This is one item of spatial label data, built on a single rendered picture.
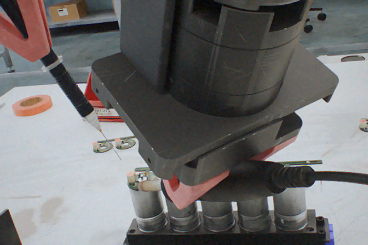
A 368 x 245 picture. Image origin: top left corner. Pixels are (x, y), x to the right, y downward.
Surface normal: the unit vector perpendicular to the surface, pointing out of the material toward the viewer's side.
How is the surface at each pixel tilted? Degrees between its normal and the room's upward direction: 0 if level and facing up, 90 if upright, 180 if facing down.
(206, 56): 105
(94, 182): 0
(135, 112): 29
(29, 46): 100
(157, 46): 90
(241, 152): 119
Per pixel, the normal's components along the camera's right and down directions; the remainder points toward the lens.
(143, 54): -0.82, 0.35
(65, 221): -0.16, -0.90
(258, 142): 0.56, 0.66
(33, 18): 0.19, 0.53
